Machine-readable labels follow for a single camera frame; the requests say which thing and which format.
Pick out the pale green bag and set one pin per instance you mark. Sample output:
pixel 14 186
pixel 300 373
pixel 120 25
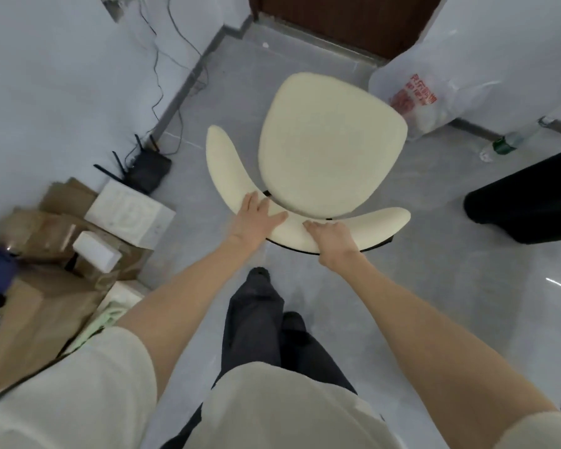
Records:
pixel 98 324

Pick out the large white foam block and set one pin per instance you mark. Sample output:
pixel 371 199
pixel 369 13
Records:
pixel 128 215

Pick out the cream shirt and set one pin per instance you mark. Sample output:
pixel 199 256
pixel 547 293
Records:
pixel 280 411

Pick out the large brown cardboard box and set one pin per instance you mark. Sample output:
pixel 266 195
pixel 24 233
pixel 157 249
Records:
pixel 37 317

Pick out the brown wooden door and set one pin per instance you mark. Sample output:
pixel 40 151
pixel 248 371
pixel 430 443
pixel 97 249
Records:
pixel 350 18

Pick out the small white foam block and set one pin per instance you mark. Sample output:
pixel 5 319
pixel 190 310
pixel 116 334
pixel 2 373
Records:
pixel 96 250

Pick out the black router with antennas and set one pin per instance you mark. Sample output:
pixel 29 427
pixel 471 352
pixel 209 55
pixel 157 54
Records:
pixel 147 170

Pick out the person's right forearm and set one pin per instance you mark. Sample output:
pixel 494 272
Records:
pixel 425 331

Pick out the person's right fingers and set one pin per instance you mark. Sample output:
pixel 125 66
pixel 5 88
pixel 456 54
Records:
pixel 325 224

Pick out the flat white foam piece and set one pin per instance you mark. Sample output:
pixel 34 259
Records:
pixel 126 294

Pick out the cream upholstered chair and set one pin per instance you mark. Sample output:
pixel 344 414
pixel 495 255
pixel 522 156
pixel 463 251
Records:
pixel 327 149

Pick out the person's left thumb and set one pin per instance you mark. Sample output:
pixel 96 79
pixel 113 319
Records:
pixel 277 217

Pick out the black trousers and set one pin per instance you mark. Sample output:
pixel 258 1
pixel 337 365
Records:
pixel 257 322

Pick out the person's left forearm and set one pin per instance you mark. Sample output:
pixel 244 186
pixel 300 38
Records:
pixel 191 299

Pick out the clear plastic bottle green label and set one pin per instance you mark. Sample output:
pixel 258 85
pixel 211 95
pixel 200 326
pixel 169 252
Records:
pixel 509 142

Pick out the black shoe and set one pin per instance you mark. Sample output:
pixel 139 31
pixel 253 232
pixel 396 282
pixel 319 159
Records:
pixel 258 272

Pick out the person's right hand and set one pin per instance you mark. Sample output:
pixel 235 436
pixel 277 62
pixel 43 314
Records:
pixel 334 243

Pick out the white plastic bag red print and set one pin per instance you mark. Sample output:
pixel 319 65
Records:
pixel 430 88

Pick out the person's left hand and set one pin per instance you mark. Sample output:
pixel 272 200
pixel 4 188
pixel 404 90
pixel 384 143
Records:
pixel 255 219

